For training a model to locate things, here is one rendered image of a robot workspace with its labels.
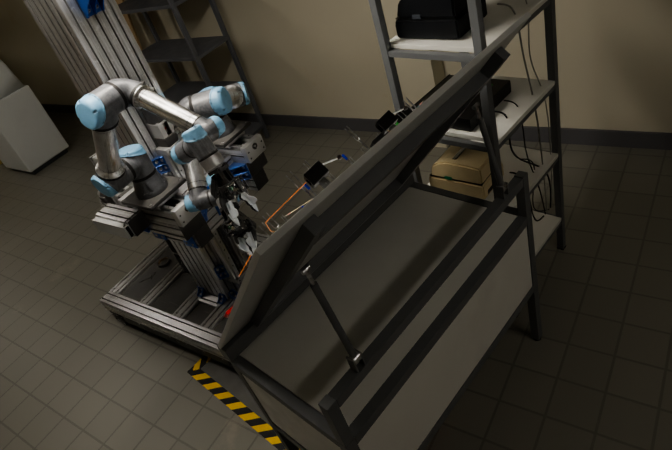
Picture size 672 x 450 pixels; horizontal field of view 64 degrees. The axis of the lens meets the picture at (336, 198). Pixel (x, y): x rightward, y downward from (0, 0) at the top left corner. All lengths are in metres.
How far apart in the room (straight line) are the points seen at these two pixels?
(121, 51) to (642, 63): 2.92
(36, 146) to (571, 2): 5.60
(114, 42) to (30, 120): 4.34
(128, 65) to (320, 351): 1.54
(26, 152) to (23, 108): 0.48
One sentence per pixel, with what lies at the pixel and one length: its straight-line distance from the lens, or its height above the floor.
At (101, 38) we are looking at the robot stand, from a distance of 2.60.
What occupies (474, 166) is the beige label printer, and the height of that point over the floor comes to 0.84.
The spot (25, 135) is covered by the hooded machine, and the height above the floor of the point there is 0.43.
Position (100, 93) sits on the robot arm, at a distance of 2.12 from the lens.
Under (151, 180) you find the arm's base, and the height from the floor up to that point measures 1.23.
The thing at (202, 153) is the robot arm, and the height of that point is 1.53.
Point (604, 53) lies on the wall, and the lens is 3.78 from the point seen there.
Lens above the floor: 2.28
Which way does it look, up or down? 34 degrees down
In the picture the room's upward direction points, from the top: 19 degrees counter-clockwise
